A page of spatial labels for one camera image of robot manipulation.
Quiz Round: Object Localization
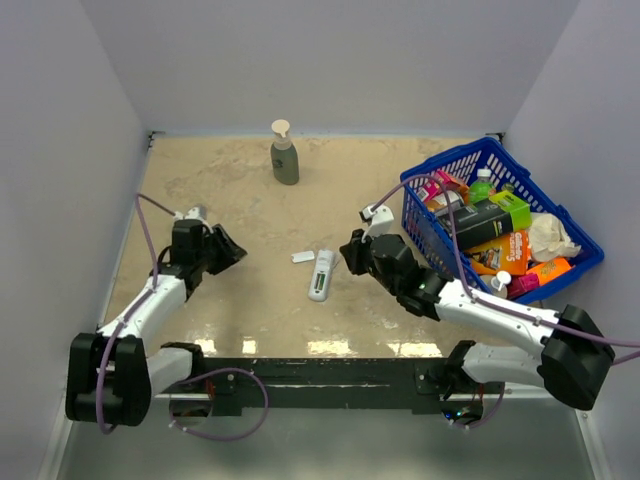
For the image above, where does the pink snack box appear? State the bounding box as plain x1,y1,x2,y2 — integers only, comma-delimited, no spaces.
417,170,469,203

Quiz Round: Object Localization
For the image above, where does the black and green box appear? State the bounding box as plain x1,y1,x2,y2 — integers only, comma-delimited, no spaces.
453,191,532,251

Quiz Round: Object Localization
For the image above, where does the green drink bottle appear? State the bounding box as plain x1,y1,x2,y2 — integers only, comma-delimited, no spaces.
469,168,496,204

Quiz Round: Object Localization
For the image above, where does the blue plastic basket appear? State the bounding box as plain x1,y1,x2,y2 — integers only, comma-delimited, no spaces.
400,137,604,304

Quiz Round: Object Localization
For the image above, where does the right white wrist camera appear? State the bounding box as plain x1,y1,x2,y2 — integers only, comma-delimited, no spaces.
359,204,394,242

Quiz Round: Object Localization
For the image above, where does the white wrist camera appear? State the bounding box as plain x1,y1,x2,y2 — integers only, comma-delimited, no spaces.
359,204,394,242
173,204,207,223

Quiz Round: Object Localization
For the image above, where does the brown label can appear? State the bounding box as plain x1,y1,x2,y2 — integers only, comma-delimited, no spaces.
426,190,465,217

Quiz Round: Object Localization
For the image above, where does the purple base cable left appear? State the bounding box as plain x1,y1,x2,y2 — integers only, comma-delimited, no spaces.
168,367,270,442

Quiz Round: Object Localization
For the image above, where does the orange razor package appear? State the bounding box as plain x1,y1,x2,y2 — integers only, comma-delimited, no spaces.
465,230,530,276

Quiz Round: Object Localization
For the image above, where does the white cap bottle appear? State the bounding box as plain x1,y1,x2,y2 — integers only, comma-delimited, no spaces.
481,270,512,299

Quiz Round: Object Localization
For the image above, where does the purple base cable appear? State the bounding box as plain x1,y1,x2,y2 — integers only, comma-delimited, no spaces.
168,367,270,442
447,384,507,431

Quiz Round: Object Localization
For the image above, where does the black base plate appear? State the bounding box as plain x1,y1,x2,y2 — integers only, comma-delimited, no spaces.
168,357,506,418

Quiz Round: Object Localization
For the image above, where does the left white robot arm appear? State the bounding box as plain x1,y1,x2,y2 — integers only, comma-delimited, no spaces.
65,218,247,433

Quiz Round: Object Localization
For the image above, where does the white remote control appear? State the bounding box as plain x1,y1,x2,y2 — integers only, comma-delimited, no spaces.
308,249,336,302

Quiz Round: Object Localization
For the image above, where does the crumpled beige cloth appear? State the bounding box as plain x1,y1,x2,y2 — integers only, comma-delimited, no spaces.
527,213,582,263

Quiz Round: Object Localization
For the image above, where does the orange snack bag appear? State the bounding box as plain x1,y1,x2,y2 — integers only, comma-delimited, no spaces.
507,257,572,299

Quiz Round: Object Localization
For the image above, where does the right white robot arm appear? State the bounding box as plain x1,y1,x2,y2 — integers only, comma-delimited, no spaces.
339,229,615,411

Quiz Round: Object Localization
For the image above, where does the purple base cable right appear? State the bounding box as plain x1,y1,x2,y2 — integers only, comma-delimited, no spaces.
447,384,507,431

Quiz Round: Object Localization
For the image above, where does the white battery cover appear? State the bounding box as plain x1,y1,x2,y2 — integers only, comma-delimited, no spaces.
291,250,315,264

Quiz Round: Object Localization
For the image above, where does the grey soap dispenser bottle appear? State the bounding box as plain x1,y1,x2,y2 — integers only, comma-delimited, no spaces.
270,119,300,185

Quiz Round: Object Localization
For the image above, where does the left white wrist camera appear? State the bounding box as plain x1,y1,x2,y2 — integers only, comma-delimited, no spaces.
173,204,207,223

